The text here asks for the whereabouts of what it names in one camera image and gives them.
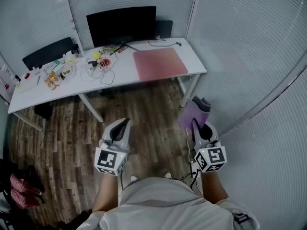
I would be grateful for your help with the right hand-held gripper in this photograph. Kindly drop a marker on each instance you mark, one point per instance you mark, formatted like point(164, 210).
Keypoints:
point(211, 157)

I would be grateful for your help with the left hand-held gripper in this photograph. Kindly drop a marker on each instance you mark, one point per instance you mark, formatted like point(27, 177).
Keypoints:
point(109, 158)

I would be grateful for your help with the purple cloth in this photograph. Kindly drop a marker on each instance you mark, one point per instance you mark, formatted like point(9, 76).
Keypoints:
point(192, 115)

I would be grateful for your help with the pink desk mat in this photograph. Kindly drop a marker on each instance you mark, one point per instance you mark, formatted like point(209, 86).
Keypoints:
point(158, 63)

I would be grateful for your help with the person's left forearm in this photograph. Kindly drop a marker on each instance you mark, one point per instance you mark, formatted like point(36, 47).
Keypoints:
point(105, 193)

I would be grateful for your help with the person's right forearm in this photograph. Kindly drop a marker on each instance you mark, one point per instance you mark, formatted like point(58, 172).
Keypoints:
point(213, 188)

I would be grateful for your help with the red round object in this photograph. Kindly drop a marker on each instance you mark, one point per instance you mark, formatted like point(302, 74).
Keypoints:
point(105, 62)

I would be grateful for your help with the white desk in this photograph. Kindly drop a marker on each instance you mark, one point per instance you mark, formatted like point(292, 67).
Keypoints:
point(92, 106)

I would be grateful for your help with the white sneaker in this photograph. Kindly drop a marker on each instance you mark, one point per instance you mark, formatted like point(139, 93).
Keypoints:
point(134, 178)
point(168, 175)

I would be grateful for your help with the black charger block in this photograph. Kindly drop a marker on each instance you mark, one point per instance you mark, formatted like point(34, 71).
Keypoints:
point(92, 62)

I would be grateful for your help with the black bag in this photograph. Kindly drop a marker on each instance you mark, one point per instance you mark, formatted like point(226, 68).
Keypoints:
point(43, 110)

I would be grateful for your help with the person's white shirt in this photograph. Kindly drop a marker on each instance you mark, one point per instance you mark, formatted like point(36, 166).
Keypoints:
point(168, 207)

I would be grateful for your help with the yellow plush toy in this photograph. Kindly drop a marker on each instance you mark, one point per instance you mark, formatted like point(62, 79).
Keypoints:
point(96, 55)

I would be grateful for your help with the clear plastic bag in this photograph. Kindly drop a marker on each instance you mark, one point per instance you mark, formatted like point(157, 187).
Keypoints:
point(68, 66)

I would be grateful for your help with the red label packet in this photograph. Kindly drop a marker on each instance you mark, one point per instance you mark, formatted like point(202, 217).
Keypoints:
point(121, 50)

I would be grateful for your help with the orange snack pack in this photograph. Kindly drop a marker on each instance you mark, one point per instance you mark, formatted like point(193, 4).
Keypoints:
point(51, 80)

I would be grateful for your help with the yellow packet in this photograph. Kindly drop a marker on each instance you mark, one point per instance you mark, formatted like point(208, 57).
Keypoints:
point(109, 49)

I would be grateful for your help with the black office chair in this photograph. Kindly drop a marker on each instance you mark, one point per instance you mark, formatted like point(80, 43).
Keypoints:
point(33, 174)

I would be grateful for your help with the white tablet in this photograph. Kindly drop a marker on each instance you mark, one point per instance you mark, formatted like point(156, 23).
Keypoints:
point(30, 85)

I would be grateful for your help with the small red object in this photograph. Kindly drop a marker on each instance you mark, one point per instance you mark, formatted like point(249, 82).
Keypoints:
point(27, 75)

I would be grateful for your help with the black computer monitor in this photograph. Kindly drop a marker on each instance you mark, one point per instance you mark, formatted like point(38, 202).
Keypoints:
point(120, 25)

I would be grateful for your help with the black flat panel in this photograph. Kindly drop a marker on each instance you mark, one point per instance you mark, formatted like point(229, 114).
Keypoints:
point(165, 29)

